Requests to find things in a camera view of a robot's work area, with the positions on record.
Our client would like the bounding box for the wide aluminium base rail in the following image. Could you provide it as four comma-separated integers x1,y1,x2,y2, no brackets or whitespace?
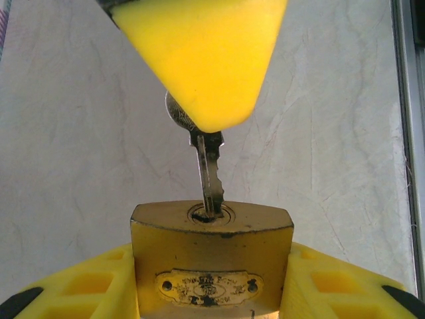
390,0,425,300

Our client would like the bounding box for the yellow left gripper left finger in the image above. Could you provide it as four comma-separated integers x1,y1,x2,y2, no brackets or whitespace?
0,242,140,319

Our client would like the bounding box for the silver key with ring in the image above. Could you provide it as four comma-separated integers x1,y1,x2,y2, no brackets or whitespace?
165,91,226,221

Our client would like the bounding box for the brass padlock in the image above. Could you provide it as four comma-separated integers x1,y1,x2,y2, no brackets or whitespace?
129,200,296,319

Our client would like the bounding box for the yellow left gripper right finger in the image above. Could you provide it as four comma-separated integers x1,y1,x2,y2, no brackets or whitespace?
282,242,425,319

